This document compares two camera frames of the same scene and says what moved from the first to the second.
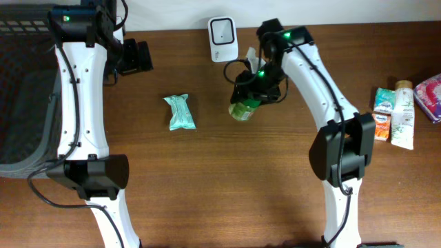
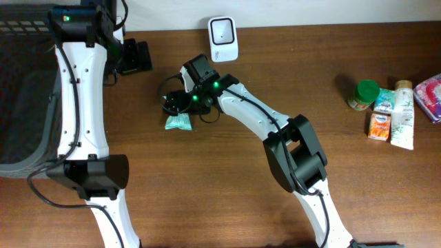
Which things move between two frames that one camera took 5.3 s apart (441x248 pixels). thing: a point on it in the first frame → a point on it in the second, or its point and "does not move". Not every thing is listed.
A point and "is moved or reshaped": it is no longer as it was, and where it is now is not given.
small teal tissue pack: [385, 100] does not move
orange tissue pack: [382, 129] does not move
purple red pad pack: [428, 94] does not move
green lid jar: [244, 111] is moved or reshaped
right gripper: [267, 94] → [182, 100]
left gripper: [135, 63] does not move
